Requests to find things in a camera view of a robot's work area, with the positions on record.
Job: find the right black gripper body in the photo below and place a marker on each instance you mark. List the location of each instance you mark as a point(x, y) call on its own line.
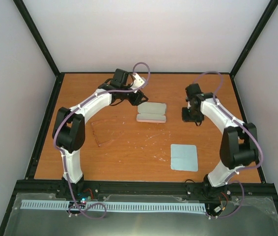
point(192, 115)

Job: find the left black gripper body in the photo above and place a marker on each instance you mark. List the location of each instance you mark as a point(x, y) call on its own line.
point(131, 100)

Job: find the pink glasses case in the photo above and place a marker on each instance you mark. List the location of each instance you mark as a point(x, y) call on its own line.
point(152, 112)

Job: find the light blue cleaning cloth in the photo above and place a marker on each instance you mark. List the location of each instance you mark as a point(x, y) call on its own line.
point(183, 157)

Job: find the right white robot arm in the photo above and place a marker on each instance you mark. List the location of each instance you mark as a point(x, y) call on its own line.
point(238, 147)

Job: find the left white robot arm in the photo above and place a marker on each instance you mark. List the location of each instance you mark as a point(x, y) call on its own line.
point(69, 129)

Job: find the transparent brown sunglasses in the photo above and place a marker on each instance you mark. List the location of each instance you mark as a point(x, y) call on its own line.
point(106, 131)

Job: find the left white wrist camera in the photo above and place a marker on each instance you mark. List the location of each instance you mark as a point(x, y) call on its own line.
point(138, 82)

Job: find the metal base plate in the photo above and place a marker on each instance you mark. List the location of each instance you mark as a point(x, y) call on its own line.
point(248, 216)

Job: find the black aluminium frame rail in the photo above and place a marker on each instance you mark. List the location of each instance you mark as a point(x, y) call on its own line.
point(100, 189)

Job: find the slotted grey cable duct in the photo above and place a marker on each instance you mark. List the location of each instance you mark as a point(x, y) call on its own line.
point(131, 207)

